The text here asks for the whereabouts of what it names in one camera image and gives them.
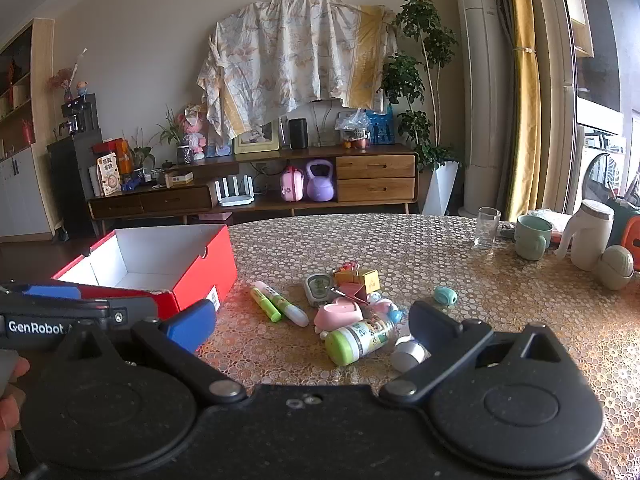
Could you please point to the pale green mug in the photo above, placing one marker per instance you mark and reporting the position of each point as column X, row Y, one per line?
column 531, row 240

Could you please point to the small red pink toy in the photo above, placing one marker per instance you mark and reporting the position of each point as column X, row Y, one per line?
column 350, row 266

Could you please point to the small yellow box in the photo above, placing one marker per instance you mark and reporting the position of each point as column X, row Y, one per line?
column 367, row 279

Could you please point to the orange box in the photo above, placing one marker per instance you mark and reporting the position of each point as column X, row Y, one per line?
column 122, row 157

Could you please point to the white planter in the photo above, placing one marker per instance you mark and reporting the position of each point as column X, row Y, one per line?
column 439, row 190

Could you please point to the round green white container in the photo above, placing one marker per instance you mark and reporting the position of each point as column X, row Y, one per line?
column 615, row 267

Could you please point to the wooden tv cabinet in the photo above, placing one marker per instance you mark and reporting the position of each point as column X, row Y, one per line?
column 375, row 180

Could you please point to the black coffee machine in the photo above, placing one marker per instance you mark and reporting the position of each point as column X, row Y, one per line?
column 80, row 112

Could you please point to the green highlighter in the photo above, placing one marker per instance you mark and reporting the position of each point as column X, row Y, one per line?
column 266, row 305

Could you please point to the small cardboard box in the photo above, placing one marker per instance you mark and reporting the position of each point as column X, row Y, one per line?
column 179, row 180

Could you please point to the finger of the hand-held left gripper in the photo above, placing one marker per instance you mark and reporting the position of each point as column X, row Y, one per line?
column 50, row 291

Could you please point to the pink toy suitcase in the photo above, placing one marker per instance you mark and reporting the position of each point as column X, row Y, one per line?
column 292, row 186

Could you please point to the small potted plant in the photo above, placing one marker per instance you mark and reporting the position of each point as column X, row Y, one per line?
column 175, row 135

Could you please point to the tall green plant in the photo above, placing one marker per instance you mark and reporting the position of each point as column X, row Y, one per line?
column 420, row 80

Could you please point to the black water dispenser cabinet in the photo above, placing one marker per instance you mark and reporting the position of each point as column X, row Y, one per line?
column 70, row 185

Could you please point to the purple kettlebell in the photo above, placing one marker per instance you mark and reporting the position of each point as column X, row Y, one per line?
column 320, row 187

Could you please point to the yellow photo frame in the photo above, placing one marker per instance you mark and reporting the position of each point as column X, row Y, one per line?
column 256, row 140

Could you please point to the white tower air conditioner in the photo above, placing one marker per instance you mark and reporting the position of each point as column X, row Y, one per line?
column 485, row 100

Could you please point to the wooden bookshelf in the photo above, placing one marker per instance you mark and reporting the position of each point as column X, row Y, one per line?
column 20, row 160

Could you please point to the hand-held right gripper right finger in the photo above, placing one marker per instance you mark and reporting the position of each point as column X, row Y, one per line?
column 432, row 322

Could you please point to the vase with pink flowers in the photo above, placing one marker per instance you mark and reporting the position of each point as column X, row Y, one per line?
column 65, row 85

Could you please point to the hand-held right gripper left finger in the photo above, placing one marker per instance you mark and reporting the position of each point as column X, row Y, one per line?
column 192, row 327

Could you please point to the pink doll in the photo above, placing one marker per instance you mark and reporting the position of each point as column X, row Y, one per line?
column 195, row 132

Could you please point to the floral draped cloth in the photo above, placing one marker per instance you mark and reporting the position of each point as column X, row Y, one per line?
column 290, row 55

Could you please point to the clear drinking glass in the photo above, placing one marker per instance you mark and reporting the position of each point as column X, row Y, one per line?
column 486, row 230

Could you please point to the yellow curtain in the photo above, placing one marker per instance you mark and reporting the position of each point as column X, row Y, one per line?
column 524, row 110

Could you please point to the printed snack box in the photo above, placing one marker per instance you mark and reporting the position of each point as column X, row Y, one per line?
column 109, row 175

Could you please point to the small cartoon toy figure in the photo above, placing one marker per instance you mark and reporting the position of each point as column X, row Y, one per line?
column 381, row 306

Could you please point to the pale green digital timer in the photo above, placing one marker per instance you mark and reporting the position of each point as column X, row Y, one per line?
column 316, row 290

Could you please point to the red cardboard box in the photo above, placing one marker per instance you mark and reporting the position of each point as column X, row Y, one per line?
column 200, row 270

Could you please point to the pink binder clip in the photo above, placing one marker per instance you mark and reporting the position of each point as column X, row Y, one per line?
column 352, row 292

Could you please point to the teal pencil sharpener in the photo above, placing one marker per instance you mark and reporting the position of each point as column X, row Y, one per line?
column 444, row 296

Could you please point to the white green marker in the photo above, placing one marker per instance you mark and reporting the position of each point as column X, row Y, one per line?
column 287, row 307

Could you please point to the leafy potted plant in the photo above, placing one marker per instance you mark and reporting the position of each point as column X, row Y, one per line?
column 140, row 155

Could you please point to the electric fan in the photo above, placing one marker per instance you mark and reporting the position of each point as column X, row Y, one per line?
column 602, row 177

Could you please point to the green-capped white bottle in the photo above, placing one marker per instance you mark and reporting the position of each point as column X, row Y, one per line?
column 357, row 340

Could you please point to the black speaker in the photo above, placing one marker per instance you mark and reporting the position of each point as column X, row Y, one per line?
column 298, row 134

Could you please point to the clear plastic bag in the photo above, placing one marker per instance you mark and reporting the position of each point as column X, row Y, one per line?
column 354, row 127

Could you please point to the orange container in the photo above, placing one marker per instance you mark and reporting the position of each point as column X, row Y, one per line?
column 631, row 232

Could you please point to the person's left hand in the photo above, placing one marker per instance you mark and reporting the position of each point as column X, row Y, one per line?
column 12, row 412

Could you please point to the white jug with lid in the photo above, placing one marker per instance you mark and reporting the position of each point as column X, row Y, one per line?
column 590, row 240

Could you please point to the white router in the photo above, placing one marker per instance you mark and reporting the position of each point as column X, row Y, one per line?
column 235, row 195

